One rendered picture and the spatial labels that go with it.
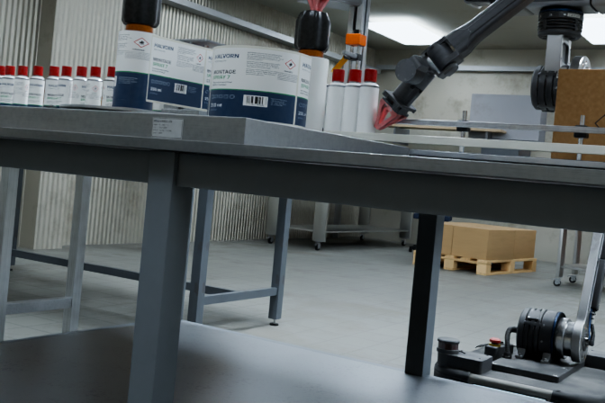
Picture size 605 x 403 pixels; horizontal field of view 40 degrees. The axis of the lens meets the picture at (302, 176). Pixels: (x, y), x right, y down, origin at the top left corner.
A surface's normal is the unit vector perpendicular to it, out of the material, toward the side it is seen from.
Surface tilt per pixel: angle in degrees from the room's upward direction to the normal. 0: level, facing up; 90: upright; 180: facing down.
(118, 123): 90
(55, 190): 90
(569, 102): 90
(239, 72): 90
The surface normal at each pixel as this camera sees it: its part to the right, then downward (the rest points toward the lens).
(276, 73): 0.39, 0.04
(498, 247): 0.74, 0.07
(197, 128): -0.54, -0.05
